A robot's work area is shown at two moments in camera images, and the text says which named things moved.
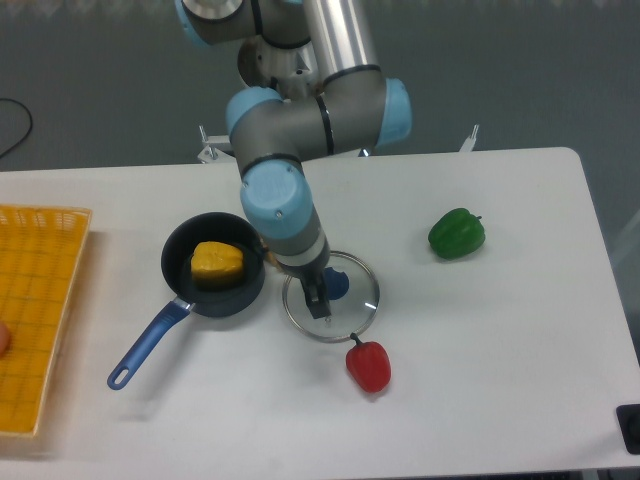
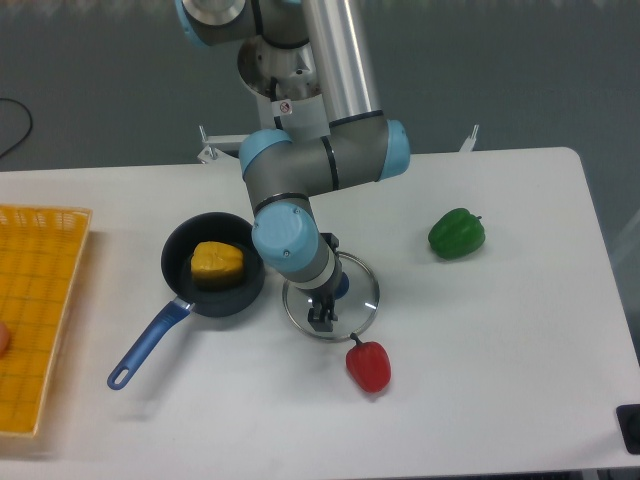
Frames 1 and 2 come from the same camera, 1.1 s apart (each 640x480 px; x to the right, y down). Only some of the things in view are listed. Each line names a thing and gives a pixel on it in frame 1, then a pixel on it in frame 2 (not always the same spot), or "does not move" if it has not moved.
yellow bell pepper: [216, 265] does not move
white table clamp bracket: [468, 144] does not move
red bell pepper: [369, 364] does not move
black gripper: [311, 276] to [320, 316]
